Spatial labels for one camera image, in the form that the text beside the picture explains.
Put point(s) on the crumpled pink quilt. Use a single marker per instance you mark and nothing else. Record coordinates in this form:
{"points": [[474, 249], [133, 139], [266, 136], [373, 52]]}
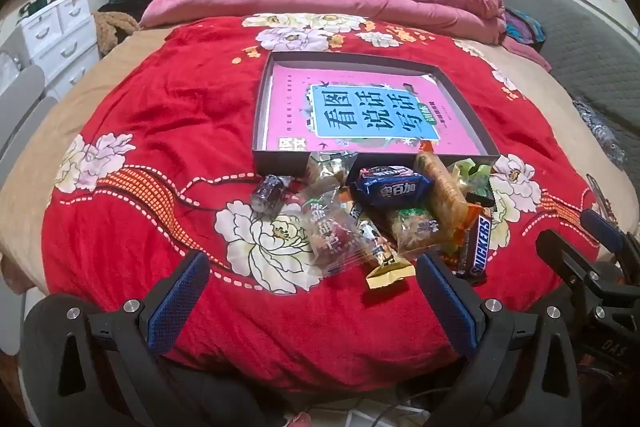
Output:
{"points": [[440, 2]]}

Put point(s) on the clear packet brown date cake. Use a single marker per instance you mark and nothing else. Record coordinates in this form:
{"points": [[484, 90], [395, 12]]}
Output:
{"points": [[332, 237]]}

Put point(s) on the grey quilted headboard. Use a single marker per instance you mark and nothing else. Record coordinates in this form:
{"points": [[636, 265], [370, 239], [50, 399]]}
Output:
{"points": [[575, 47]]}

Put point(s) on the clear packet small pastry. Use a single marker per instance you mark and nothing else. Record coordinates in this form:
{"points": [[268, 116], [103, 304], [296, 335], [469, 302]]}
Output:
{"points": [[327, 169]]}

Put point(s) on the brown fuzzy blanket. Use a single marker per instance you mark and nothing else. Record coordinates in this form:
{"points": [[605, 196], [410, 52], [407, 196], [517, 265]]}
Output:
{"points": [[115, 29]]}

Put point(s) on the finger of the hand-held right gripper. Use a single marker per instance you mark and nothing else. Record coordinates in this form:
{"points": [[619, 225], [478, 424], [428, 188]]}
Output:
{"points": [[570, 259], [600, 224]]}

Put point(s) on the white drawer cabinet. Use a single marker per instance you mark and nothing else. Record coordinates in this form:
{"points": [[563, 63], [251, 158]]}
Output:
{"points": [[55, 37]]}

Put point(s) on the orange rice cracker packet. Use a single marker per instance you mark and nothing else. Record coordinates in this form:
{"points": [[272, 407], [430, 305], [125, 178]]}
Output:
{"points": [[445, 197]]}

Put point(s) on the black white patterned cloth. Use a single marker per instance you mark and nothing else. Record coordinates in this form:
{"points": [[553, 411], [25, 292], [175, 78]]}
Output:
{"points": [[600, 132]]}

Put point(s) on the light green snack packet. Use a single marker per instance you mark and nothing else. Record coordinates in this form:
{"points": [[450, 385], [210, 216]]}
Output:
{"points": [[464, 168]]}

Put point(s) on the small metal object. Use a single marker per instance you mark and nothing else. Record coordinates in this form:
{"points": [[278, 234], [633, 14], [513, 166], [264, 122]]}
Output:
{"points": [[596, 187]]}

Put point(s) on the blue cookie packet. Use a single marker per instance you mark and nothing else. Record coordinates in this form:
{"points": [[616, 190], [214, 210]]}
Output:
{"points": [[392, 192]]}

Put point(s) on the small clear wrapped candy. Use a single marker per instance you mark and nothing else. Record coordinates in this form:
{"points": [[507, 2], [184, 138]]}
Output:
{"points": [[270, 194]]}

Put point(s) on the red floral blanket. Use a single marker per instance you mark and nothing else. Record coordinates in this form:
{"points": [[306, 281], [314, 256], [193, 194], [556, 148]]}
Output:
{"points": [[150, 132]]}

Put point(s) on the grey chair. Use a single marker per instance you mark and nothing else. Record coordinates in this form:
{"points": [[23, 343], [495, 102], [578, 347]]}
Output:
{"points": [[20, 107]]}

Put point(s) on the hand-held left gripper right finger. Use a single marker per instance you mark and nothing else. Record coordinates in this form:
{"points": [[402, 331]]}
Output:
{"points": [[450, 307]]}

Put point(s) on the pink book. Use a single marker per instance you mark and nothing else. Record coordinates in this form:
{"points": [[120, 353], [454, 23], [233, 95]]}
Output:
{"points": [[290, 107]]}

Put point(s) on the yellow wafer stick packet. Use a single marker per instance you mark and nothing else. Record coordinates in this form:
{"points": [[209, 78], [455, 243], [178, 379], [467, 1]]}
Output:
{"points": [[385, 259]]}

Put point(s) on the brown chocolate bar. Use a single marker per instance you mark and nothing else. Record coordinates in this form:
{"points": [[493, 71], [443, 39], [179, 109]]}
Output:
{"points": [[475, 247]]}

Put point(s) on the colourful cloth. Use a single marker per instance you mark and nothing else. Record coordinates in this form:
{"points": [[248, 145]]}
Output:
{"points": [[522, 29]]}

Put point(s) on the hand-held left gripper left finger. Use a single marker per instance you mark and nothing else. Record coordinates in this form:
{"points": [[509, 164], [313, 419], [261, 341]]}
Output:
{"points": [[180, 302]]}

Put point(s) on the dark grey shallow box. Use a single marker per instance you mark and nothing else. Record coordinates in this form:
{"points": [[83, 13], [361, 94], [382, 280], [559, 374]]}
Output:
{"points": [[280, 167]]}

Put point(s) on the round pastry green label packet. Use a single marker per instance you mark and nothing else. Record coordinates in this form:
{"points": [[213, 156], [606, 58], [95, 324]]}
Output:
{"points": [[417, 231]]}

